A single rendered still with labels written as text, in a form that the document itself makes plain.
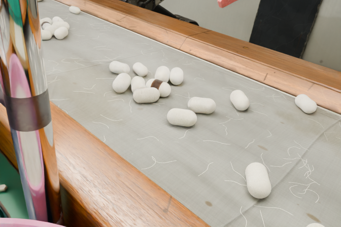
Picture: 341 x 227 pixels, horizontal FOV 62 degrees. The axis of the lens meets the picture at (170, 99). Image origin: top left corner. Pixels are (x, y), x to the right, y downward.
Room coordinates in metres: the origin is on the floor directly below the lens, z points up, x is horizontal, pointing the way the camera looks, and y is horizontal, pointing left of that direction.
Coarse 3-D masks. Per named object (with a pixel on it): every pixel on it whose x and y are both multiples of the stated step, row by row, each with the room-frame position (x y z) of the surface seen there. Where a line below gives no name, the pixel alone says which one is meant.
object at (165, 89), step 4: (152, 80) 0.35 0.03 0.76; (148, 84) 0.35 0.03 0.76; (164, 84) 0.34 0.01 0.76; (168, 84) 0.35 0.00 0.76; (160, 88) 0.34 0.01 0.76; (164, 88) 0.34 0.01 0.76; (168, 88) 0.34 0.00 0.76; (160, 92) 0.34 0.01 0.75; (164, 92) 0.34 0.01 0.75; (168, 92) 0.34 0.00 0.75; (160, 96) 0.34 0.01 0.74; (164, 96) 0.34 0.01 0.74
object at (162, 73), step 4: (160, 68) 0.39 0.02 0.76; (164, 68) 0.40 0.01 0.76; (156, 72) 0.39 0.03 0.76; (160, 72) 0.38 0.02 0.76; (164, 72) 0.38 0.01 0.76; (168, 72) 0.39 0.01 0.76; (156, 76) 0.38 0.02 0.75; (160, 76) 0.38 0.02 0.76; (164, 76) 0.38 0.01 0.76; (168, 76) 0.38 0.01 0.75; (164, 80) 0.38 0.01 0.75
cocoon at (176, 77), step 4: (176, 68) 0.40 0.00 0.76; (180, 68) 0.41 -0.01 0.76; (172, 72) 0.39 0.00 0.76; (176, 72) 0.39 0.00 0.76; (180, 72) 0.39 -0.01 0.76; (172, 76) 0.38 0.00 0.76; (176, 76) 0.38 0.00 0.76; (180, 76) 0.38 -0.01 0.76; (172, 80) 0.38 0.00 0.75; (176, 80) 0.38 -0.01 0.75; (180, 80) 0.38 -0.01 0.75; (176, 84) 0.38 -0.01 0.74
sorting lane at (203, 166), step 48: (48, 0) 0.84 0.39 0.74; (48, 48) 0.47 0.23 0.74; (96, 48) 0.50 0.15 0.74; (144, 48) 0.53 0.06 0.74; (96, 96) 0.33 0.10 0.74; (192, 96) 0.36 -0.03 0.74; (288, 96) 0.40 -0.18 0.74; (144, 144) 0.24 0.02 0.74; (192, 144) 0.25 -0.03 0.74; (240, 144) 0.26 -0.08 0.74; (288, 144) 0.27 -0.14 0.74; (336, 144) 0.28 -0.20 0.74; (192, 192) 0.18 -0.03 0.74; (240, 192) 0.19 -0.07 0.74; (288, 192) 0.19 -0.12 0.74; (336, 192) 0.20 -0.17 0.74
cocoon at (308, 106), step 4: (300, 96) 0.36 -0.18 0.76; (304, 96) 0.36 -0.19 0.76; (296, 100) 0.36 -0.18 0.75; (300, 100) 0.36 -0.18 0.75; (304, 100) 0.35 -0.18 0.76; (308, 100) 0.35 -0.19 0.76; (312, 100) 0.35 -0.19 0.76; (296, 104) 0.36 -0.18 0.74; (300, 104) 0.35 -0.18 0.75; (304, 104) 0.35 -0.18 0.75; (308, 104) 0.35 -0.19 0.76; (312, 104) 0.34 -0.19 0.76; (316, 104) 0.35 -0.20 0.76; (304, 108) 0.34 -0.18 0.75; (308, 108) 0.34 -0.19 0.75; (312, 108) 0.34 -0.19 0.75; (316, 108) 0.35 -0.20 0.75; (308, 112) 0.34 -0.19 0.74; (312, 112) 0.34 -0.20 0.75
